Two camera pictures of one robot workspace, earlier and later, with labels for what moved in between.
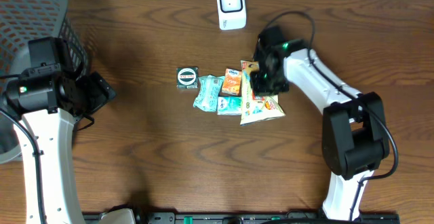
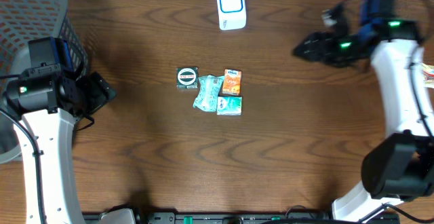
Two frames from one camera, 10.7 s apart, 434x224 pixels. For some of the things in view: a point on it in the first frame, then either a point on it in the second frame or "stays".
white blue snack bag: [257, 108] → [428, 75]
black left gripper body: [100, 90] stays
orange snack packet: [232, 82] stays
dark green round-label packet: [187, 77] stays
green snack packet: [207, 98] stays
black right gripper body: [262, 82] → [340, 47]
